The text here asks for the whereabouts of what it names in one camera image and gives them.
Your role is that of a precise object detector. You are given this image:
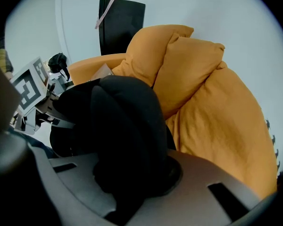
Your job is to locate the yellow plaid shirt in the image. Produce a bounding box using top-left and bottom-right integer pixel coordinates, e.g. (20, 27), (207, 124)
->
(0, 36), (14, 74)

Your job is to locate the brown booklet with gold emblem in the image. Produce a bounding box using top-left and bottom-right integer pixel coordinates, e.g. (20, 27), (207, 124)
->
(92, 64), (114, 82)

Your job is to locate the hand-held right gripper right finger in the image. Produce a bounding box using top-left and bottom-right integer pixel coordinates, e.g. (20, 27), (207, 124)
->
(129, 149), (260, 226)

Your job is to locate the black white striped blanket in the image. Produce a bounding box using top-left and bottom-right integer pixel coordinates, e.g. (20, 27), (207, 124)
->
(265, 118), (282, 174)

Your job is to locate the black cabinet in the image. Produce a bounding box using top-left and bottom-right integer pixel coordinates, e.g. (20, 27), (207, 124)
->
(98, 0), (146, 56)

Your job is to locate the small orange cushion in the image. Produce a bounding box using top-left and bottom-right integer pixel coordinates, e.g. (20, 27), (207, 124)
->
(153, 36), (226, 120)

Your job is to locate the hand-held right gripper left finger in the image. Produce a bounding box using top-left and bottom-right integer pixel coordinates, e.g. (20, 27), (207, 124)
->
(49, 153), (117, 219)

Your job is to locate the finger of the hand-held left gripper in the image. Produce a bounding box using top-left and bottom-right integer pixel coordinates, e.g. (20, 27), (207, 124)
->
(36, 94), (60, 114)

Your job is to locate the small black bag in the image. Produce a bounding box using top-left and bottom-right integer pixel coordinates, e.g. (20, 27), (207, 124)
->
(48, 52), (71, 81)

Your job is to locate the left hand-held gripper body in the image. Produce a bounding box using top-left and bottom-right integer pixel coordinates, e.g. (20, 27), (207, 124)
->
(10, 56), (50, 136)

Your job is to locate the person's left forearm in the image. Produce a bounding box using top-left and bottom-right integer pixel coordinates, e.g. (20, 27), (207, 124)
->
(0, 36), (15, 81)

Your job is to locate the grey box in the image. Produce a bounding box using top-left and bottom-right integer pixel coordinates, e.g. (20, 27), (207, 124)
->
(50, 75), (74, 95)

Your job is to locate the long orange cushion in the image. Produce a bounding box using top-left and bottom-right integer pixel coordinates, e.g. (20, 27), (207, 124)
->
(166, 61), (279, 199)

